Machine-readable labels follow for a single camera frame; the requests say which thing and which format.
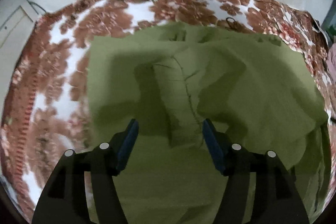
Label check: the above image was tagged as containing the olive green large garment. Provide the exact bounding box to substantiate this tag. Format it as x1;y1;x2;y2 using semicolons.
87;23;330;223

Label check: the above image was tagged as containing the floral brown red blanket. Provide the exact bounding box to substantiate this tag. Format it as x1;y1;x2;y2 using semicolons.
1;0;335;222

